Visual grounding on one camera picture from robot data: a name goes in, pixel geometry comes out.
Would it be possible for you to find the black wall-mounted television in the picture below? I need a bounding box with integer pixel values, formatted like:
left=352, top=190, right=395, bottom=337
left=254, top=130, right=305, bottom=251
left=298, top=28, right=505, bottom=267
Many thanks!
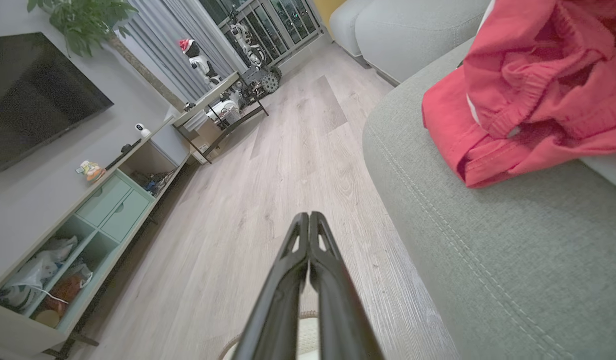
left=0, top=32, right=115, bottom=176

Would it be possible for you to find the round white coffee table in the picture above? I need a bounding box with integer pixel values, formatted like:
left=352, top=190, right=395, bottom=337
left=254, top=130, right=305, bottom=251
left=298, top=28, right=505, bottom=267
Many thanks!
left=172, top=71, right=270, bottom=165

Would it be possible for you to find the tall green potted tree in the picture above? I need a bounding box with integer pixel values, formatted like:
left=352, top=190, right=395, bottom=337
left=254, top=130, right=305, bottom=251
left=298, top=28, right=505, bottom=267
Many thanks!
left=27, top=0, right=186, bottom=110

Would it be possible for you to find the white humanoid robot red hat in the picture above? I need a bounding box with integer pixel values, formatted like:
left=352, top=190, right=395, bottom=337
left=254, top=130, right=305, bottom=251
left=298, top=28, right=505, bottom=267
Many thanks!
left=178, top=38, right=223, bottom=87

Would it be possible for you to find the grey curtain beside tree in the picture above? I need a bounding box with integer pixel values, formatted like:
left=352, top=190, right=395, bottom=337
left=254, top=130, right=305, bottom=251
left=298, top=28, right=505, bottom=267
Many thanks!
left=119, top=0, right=248, bottom=104

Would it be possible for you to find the flat black remote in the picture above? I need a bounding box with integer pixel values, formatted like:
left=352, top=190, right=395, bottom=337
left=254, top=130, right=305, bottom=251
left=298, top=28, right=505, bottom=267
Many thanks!
left=105, top=138, right=143, bottom=171

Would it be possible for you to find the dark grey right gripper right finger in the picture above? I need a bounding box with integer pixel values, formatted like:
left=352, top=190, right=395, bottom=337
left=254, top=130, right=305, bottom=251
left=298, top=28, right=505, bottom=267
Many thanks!
left=310, top=211, right=384, bottom=360

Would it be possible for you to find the orange and white figurine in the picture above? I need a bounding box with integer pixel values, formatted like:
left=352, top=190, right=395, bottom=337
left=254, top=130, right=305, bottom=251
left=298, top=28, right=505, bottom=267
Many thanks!
left=76, top=160, right=107, bottom=182

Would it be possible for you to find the white appliance under table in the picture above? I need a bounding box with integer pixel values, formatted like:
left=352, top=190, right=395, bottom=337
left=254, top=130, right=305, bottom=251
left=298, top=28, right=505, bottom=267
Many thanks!
left=207, top=99, right=242, bottom=127

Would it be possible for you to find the white robot on wheeled base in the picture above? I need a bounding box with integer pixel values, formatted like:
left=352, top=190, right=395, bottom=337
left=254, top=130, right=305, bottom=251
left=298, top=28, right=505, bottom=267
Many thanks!
left=227, top=7, right=283, bottom=97

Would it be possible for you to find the orange bag in cabinet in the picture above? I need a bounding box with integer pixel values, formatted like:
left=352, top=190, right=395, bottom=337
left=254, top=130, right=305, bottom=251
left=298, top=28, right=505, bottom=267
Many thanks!
left=42, top=272, right=84, bottom=317

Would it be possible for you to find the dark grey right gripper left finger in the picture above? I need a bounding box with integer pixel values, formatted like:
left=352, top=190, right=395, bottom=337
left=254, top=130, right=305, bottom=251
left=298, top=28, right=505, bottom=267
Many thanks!
left=232, top=212, right=309, bottom=360

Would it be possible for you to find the yellow and grey sofa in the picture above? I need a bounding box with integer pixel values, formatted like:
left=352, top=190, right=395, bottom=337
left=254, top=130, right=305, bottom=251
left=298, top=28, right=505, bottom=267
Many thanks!
left=313, top=0, right=616, bottom=360

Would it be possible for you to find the wood and mint TV cabinet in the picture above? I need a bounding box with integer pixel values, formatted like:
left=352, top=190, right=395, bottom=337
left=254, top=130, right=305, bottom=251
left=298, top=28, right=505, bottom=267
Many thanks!
left=0, top=116, right=199, bottom=360

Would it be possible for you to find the cardboard box under table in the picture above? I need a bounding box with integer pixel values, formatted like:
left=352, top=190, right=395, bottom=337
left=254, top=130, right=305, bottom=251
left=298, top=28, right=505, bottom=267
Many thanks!
left=185, top=117, right=224, bottom=162

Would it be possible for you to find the white plastic bag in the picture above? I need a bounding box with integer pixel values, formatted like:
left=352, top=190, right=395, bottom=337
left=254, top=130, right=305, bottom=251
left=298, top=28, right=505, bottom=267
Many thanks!
left=0, top=235, right=79, bottom=312

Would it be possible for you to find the red clothing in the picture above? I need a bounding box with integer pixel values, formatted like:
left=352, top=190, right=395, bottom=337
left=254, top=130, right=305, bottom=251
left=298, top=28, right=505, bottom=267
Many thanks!
left=421, top=0, right=616, bottom=190

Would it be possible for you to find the white balcony railing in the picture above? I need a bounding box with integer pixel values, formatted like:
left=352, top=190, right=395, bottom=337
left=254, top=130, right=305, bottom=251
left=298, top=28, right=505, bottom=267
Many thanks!
left=200, top=0, right=324, bottom=67

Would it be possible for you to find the cable clutter in cabinet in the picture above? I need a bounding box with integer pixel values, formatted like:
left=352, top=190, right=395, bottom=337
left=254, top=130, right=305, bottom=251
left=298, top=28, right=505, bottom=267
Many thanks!
left=132, top=169, right=177, bottom=197

